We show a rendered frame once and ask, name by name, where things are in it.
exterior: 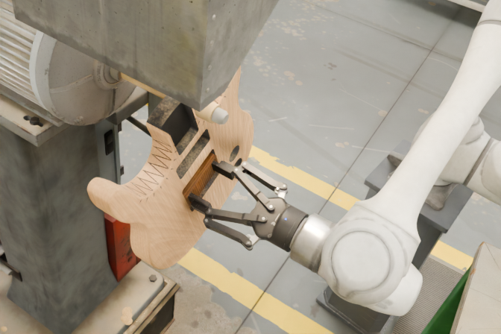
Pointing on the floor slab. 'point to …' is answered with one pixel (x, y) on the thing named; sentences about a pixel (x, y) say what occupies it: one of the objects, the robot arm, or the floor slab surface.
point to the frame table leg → (447, 310)
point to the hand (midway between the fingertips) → (203, 181)
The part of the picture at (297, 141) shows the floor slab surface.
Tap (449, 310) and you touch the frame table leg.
